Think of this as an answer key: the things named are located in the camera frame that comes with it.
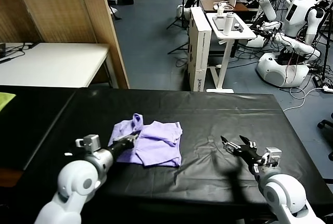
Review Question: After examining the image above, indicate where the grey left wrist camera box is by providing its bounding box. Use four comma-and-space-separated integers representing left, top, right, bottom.
75, 134, 101, 152

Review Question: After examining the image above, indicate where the white floor cable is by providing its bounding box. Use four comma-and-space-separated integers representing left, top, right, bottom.
283, 86, 323, 113

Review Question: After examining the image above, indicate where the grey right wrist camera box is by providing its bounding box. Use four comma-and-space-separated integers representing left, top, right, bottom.
261, 146, 283, 167

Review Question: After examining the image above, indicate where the black tripod stand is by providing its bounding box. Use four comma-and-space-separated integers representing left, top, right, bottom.
166, 0, 192, 31

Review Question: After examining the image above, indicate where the white bottle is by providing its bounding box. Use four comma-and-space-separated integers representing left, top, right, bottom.
223, 12, 235, 36

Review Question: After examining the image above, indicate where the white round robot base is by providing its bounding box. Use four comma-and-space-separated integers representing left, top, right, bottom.
176, 4, 192, 18

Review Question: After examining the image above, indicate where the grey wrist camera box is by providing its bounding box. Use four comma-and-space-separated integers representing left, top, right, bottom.
75, 134, 101, 152
261, 146, 283, 167

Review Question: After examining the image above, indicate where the black plastic table cover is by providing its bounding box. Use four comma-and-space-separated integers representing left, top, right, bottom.
18, 88, 330, 221

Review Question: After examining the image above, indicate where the black side table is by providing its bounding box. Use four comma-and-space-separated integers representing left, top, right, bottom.
0, 85, 79, 172

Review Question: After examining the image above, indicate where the wooden folding screen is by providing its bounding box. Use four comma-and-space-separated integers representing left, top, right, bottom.
0, 0, 131, 89

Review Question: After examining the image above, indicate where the tall black tripod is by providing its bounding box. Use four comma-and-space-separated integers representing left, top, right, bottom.
311, 0, 333, 82

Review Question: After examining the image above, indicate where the white rectangular table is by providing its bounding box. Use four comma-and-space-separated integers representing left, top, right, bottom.
0, 42, 119, 89

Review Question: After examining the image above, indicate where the lavender t-shirt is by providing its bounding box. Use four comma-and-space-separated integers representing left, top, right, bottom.
108, 113, 183, 168

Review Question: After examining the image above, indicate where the yellow-green cloth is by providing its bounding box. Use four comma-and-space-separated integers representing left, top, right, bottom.
0, 91, 17, 112

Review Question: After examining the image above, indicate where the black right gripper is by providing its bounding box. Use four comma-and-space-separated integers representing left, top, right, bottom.
220, 135, 265, 167

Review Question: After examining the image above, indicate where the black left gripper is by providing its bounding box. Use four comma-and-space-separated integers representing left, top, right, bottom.
108, 133, 140, 159

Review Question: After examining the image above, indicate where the tall white cardboard box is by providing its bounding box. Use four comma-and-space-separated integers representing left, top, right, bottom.
187, 7, 213, 93

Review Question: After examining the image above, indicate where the white height-adjustable desk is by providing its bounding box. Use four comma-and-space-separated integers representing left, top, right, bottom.
205, 12, 258, 94

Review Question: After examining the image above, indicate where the white humanoid robot with base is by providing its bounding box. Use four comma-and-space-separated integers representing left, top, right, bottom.
244, 0, 330, 88

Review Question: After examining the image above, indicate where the black power adapter cable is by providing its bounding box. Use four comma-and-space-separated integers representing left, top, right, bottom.
0, 42, 42, 65

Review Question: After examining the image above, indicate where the white headset on stand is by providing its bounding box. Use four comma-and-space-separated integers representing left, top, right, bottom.
213, 1, 235, 17

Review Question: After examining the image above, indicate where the brown wooden desk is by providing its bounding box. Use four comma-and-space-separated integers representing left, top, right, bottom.
200, 0, 261, 14

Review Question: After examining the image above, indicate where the black office chair base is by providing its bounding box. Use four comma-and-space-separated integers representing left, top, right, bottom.
317, 113, 333, 161

